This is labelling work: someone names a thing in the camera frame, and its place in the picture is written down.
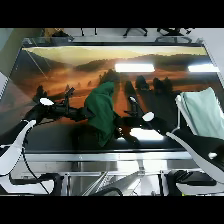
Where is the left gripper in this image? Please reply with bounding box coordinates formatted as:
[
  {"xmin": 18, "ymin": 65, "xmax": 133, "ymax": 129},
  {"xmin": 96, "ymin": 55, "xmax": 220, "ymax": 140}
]
[{"xmin": 73, "ymin": 105, "xmax": 96, "ymax": 123}]

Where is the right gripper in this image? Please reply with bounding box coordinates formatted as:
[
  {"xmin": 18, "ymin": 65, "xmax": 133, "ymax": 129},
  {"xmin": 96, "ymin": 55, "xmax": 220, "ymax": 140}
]
[{"xmin": 114, "ymin": 115, "xmax": 135, "ymax": 138}]

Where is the dark green garment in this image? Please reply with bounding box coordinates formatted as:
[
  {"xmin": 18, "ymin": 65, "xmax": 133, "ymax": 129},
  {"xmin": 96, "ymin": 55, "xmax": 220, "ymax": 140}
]
[{"xmin": 83, "ymin": 81, "xmax": 120, "ymax": 148}]

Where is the pale green garment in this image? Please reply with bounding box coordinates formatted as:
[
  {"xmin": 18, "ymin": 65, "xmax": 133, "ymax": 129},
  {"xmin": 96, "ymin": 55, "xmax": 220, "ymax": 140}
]
[{"xmin": 175, "ymin": 86, "xmax": 224, "ymax": 141}]

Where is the black chair base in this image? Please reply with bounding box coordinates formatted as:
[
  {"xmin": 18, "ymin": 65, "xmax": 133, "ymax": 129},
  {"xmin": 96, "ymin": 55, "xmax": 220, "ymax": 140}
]
[
  {"xmin": 156, "ymin": 27, "xmax": 195, "ymax": 37},
  {"xmin": 122, "ymin": 27, "xmax": 150, "ymax": 38}
]

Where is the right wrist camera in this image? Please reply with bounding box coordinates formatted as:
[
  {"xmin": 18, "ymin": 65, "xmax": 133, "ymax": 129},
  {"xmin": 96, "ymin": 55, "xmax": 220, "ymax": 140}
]
[{"xmin": 127, "ymin": 95, "xmax": 142, "ymax": 117}]

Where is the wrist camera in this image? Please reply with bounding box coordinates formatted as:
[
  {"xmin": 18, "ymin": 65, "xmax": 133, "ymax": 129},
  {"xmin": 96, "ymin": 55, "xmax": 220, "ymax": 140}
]
[
  {"xmin": 63, "ymin": 87, "xmax": 76, "ymax": 105},
  {"xmin": 127, "ymin": 95, "xmax": 142, "ymax": 117}
]

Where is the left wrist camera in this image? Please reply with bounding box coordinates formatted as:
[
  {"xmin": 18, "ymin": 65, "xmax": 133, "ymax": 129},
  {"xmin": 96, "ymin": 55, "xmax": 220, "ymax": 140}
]
[{"xmin": 63, "ymin": 87, "xmax": 76, "ymax": 105}]

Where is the black cable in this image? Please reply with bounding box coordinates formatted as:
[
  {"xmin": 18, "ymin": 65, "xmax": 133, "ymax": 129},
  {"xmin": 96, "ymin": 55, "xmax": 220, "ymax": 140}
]
[{"xmin": 20, "ymin": 126, "xmax": 52, "ymax": 196}]

